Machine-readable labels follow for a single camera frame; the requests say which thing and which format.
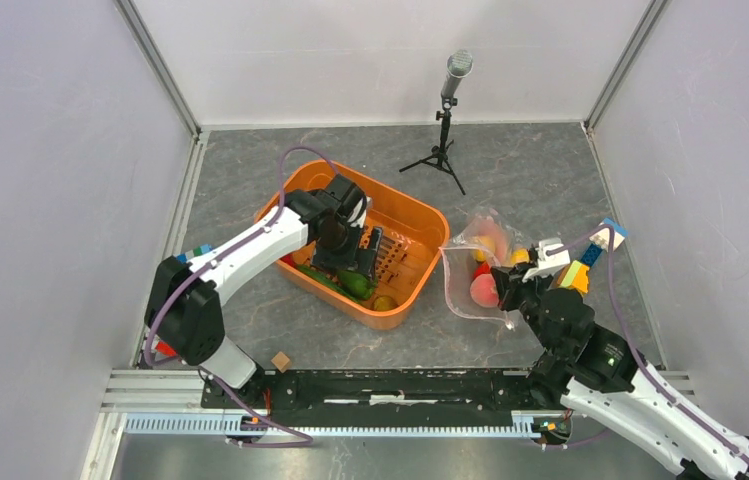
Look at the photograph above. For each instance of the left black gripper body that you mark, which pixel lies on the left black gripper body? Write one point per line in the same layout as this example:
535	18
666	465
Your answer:
341	249

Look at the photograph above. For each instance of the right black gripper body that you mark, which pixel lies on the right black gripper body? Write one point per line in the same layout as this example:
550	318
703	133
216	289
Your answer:
523	295

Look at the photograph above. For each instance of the pink toy peach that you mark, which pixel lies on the pink toy peach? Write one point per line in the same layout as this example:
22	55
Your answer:
483	291

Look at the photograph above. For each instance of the green toy bell pepper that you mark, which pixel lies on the green toy bell pepper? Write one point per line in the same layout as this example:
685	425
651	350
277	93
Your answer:
356	284

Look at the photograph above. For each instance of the yellow toy lemon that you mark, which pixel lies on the yellow toy lemon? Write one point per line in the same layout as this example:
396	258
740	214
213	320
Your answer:
484	248

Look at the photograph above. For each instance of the green toy cucumber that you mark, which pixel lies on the green toy cucumber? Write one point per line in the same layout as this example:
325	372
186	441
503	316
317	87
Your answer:
326	281

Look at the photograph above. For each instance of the clear pink-dotted zip bag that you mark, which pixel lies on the clear pink-dotted zip bag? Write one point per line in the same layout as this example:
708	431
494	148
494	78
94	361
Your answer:
459	264

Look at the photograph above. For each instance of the orange plastic basket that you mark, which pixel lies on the orange plastic basket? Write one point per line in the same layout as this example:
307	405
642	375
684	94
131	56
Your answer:
414	232

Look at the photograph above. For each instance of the red toy strawberry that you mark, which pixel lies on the red toy strawberry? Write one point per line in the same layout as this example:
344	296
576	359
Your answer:
483	269

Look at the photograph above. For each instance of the yellow toy corn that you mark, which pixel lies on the yellow toy corn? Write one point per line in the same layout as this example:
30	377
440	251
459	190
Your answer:
519	256

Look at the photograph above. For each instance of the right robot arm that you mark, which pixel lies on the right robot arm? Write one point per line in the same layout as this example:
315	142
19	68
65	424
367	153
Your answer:
592	370

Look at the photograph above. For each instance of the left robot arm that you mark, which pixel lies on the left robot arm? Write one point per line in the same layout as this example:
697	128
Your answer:
185	307

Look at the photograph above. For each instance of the olive toy fruit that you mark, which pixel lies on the olive toy fruit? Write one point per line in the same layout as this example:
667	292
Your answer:
384	303

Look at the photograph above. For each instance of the blue white toy brick stack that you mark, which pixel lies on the blue white toy brick stack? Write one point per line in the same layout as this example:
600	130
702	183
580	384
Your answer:
609	237

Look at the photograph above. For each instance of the small wooden cube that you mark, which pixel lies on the small wooden cube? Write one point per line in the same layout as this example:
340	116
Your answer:
281	362

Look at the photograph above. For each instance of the blue green striped brick stack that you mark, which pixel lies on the blue green striped brick stack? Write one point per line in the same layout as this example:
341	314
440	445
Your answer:
187	256

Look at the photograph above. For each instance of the red blue toy brick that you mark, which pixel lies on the red blue toy brick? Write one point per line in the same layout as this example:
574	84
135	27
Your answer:
163	349

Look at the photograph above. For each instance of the microphone on black tripod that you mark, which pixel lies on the microphone on black tripod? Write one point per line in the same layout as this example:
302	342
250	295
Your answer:
458	66

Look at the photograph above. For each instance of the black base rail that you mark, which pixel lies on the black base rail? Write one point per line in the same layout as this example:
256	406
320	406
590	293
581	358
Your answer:
383	398

